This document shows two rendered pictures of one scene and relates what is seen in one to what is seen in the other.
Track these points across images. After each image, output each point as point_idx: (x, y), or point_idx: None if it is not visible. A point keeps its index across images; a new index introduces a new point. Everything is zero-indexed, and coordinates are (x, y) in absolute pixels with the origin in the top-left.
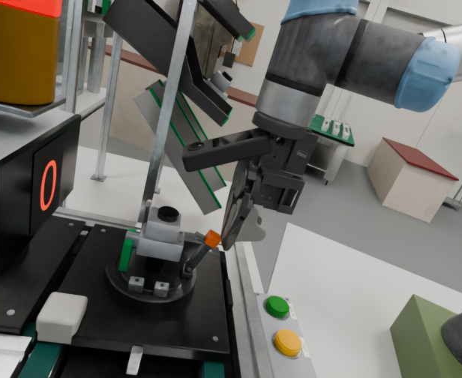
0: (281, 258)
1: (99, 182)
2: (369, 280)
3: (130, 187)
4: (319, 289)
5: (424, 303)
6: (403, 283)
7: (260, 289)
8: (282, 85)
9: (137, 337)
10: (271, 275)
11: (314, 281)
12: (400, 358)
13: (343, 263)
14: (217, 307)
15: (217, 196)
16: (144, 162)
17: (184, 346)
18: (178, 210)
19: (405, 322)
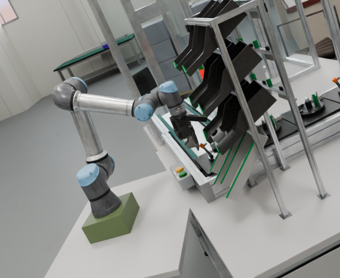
0: (182, 231)
1: (317, 194)
2: (126, 257)
3: (299, 206)
4: (161, 229)
5: (117, 213)
6: (99, 272)
7: (192, 208)
8: (178, 106)
9: None
10: (187, 222)
11: (164, 231)
12: (133, 219)
13: (139, 258)
14: (200, 161)
15: (243, 249)
16: (330, 234)
17: (205, 153)
18: (256, 214)
19: (127, 218)
